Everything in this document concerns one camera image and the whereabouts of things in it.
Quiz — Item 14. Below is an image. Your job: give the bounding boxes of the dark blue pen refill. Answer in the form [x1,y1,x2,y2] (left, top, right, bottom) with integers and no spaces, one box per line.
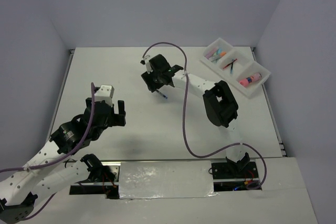
[156,90,168,100]

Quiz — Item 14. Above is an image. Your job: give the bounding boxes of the purple highlighter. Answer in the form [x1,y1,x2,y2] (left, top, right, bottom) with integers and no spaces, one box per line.
[205,48,217,59]

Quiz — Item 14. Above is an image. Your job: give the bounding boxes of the red pen refill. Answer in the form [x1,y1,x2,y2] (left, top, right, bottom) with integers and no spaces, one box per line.
[223,58,238,70]

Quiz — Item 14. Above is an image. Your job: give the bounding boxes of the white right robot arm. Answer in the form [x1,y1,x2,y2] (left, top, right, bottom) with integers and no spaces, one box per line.
[141,54,250,177]

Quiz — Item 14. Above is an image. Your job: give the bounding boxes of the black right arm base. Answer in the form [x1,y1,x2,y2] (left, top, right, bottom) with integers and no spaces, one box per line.
[208,153,261,192]

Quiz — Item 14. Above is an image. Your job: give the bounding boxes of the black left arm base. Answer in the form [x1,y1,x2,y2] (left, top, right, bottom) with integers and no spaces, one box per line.
[69,154,120,199]

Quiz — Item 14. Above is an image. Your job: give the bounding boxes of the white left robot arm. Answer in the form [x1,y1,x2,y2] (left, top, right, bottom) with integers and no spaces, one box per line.
[1,98,126,223]

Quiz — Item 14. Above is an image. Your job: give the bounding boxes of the white three-compartment tray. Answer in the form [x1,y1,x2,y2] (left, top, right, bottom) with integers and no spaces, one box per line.
[200,38,271,98]

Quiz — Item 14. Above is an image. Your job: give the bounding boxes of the silver tape sheet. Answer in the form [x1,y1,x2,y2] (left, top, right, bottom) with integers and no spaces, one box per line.
[119,161,216,199]

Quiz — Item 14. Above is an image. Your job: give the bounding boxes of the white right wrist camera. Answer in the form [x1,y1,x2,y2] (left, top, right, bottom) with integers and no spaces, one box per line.
[140,55,153,73]

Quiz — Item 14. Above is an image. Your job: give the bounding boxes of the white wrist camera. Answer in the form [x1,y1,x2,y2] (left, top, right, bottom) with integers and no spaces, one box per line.
[94,85,114,106]
[140,55,153,73]

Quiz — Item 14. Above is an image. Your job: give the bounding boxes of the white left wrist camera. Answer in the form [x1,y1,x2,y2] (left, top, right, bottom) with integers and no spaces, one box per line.
[94,85,114,106]

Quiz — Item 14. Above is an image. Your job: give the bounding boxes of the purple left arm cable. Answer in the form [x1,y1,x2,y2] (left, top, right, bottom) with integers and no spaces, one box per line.
[0,82,99,219]

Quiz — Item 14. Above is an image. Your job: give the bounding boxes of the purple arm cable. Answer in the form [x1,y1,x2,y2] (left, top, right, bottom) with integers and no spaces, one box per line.
[0,82,99,219]
[142,42,268,190]

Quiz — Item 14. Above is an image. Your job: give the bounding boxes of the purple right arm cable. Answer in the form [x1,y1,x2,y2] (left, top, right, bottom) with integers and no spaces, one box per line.
[142,42,268,190]

